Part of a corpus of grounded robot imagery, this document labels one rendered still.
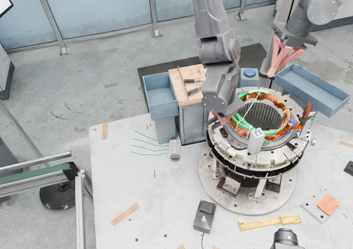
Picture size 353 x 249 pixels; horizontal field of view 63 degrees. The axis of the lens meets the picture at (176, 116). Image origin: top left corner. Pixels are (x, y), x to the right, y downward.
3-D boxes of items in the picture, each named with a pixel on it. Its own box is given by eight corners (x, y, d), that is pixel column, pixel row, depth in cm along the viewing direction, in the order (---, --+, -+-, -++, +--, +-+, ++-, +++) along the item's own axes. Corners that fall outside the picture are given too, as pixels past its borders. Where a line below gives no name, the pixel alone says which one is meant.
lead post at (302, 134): (305, 138, 88) (318, 113, 79) (297, 139, 88) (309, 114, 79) (303, 133, 89) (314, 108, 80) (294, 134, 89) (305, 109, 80)
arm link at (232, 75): (242, 59, 67) (219, 53, 68) (235, 78, 63) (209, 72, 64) (239, 80, 72) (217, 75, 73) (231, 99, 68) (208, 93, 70)
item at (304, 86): (324, 141, 124) (351, 95, 102) (309, 155, 120) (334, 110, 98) (278, 109, 137) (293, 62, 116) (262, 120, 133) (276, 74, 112)
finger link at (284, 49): (293, 75, 75) (314, 43, 69) (270, 71, 72) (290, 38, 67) (282, 62, 79) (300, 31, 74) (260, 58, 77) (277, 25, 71)
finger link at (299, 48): (291, 75, 74) (311, 42, 69) (268, 71, 72) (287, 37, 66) (279, 61, 79) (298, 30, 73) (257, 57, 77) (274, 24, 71)
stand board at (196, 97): (178, 107, 106) (178, 102, 105) (168, 74, 119) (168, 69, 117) (230, 96, 108) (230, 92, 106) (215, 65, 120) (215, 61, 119)
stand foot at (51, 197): (38, 216, 190) (37, 215, 189) (41, 173, 212) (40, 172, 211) (90, 203, 194) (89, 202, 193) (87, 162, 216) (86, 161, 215)
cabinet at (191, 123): (182, 146, 126) (179, 106, 106) (173, 115, 138) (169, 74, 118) (224, 137, 128) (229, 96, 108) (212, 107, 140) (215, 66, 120)
